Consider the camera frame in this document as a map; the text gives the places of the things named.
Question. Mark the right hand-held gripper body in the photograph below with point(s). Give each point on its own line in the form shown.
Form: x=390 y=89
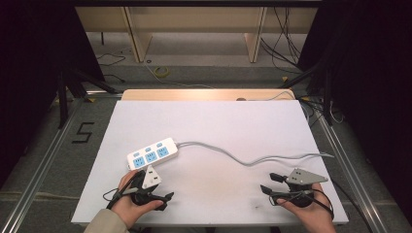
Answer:
x=302 y=181

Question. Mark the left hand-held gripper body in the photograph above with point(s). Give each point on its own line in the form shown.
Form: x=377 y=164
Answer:
x=150 y=179

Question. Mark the white power strip blue sockets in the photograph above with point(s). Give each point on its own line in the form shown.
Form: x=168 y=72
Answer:
x=152 y=155

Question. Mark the person's left hand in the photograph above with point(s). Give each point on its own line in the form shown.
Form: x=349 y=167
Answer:
x=129 y=208

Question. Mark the person's right hand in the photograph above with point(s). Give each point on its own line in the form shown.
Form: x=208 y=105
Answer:
x=311 y=215

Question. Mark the white table board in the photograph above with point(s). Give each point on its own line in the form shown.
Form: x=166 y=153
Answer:
x=210 y=129

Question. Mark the black tripod stand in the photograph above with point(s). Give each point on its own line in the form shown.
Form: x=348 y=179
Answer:
x=69 y=90
x=325 y=93

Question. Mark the wooden table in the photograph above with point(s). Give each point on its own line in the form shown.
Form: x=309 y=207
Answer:
x=194 y=94

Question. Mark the black curtain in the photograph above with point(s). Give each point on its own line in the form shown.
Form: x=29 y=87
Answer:
x=29 y=81
x=372 y=97

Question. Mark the beige wooden shelf unit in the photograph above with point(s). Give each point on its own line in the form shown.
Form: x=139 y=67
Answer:
x=194 y=19

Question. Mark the aluminium floor rail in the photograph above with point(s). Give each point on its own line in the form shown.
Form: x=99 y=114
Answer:
x=39 y=174
x=353 y=174

